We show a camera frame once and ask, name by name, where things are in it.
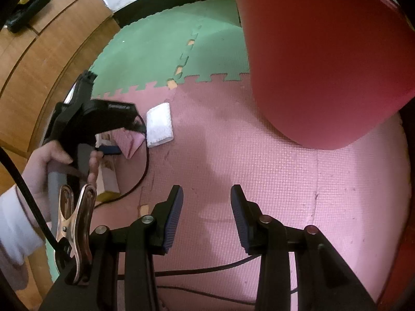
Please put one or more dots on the pink foam mat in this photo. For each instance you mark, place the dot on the pink foam mat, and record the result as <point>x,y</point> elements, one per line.
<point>259,184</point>

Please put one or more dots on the wooden wardrobe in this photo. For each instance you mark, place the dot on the wooden wardrobe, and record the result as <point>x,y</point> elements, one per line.
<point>48,71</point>

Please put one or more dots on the pink cloth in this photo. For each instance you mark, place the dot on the pink cloth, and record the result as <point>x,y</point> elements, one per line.
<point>129,144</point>

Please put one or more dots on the white folded towel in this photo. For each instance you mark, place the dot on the white folded towel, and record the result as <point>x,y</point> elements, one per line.
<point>159,124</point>

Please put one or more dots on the person's left hand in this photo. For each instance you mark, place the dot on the person's left hand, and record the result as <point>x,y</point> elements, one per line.
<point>39,175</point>

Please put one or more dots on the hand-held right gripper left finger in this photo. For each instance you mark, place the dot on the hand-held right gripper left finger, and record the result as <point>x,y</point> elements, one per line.
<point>173,223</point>

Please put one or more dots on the metal spring clip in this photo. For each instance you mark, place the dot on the metal spring clip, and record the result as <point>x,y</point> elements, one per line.
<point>81,233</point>

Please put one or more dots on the green and white long box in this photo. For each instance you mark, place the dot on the green and white long box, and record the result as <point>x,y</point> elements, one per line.
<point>108,175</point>

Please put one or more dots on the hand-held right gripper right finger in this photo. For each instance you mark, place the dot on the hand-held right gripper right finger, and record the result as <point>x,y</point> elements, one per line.
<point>240,226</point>

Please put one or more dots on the black bag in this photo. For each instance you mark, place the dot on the black bag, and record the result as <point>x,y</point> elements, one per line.
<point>29,9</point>

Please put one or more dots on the red plastic bucket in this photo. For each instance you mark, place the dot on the red plastic bucket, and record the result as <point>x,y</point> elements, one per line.
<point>324,55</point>

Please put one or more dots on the green foam mat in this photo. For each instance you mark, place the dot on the green foam mat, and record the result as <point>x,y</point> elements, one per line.
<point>146,55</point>

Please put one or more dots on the person's left forearm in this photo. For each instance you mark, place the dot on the person's left forearm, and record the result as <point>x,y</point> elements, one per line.
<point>16,233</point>

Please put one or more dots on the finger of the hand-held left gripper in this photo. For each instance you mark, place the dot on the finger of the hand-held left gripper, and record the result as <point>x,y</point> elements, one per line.
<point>139,127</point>
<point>110,150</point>

